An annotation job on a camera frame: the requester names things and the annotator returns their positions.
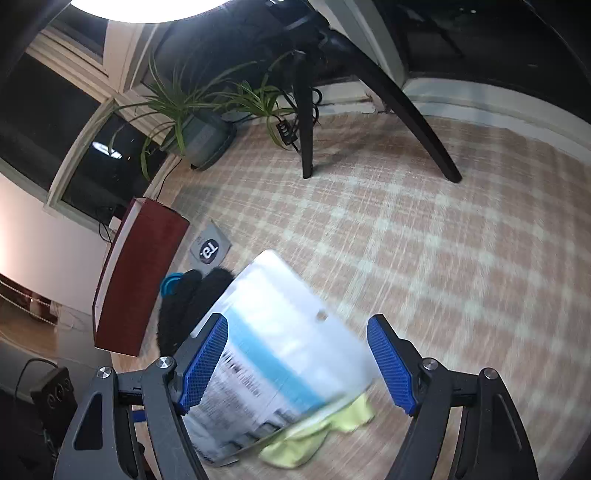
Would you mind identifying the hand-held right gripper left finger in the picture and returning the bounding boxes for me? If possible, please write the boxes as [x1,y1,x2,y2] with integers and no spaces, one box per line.
[54,313,229,480]

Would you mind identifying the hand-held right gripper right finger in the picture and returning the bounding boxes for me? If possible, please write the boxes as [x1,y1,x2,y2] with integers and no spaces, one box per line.
[367,314,540,480]

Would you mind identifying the white blue plastic packet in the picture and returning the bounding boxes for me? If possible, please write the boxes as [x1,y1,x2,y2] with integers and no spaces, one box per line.
[182,250,377,467]

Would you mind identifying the dark red cardboard box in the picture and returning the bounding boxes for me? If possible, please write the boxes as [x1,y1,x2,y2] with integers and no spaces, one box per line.
[92,198,191,357]

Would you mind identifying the black fluffy sock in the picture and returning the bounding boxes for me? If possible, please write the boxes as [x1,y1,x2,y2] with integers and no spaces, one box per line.
[158,270,204,357]
[184,268,234,343]

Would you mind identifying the teal plastic item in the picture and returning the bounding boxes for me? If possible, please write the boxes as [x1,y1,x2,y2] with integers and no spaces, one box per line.
[160,273,186,297]

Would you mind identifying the grey foil sachet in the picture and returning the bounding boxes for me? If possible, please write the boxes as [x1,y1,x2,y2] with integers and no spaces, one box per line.
[189,220,233,269]

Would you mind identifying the yellow-green cloth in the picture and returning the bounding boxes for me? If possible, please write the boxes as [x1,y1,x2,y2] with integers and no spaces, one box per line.
[259,392,376,469]

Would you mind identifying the potted spider plant grey pot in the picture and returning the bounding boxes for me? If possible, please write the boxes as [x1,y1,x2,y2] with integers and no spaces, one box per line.
[99,46,259,182]

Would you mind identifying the black chair legs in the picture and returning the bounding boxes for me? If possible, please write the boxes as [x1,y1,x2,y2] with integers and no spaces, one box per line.
[259,0,463,183]

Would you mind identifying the white framed window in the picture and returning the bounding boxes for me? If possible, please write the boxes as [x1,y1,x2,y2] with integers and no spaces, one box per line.
[0,23,178,223]

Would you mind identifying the black power strip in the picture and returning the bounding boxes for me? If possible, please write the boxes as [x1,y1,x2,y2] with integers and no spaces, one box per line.
[276,119,300,151]

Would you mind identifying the small green spider plant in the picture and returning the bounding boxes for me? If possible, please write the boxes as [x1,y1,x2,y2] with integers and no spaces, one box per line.
[221,50,305,149]

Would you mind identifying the round white ceiling lamp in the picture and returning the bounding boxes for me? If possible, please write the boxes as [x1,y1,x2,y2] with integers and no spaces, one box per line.
[69,0,232,23]

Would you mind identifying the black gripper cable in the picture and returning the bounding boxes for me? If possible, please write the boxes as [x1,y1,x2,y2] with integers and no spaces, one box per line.
[15,357,58,398]

